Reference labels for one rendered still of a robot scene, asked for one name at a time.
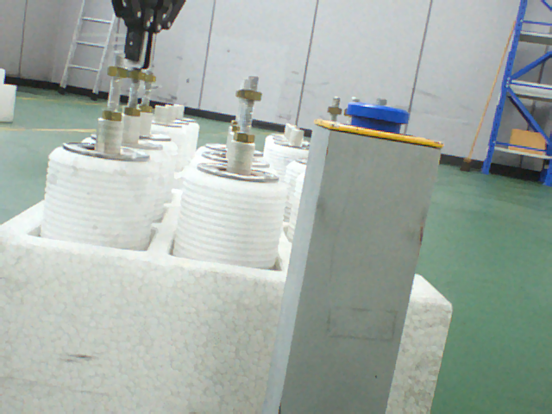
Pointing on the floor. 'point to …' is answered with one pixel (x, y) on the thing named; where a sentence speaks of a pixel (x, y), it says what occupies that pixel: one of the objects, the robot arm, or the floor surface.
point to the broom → (486, 104)
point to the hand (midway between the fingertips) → (139, 49)
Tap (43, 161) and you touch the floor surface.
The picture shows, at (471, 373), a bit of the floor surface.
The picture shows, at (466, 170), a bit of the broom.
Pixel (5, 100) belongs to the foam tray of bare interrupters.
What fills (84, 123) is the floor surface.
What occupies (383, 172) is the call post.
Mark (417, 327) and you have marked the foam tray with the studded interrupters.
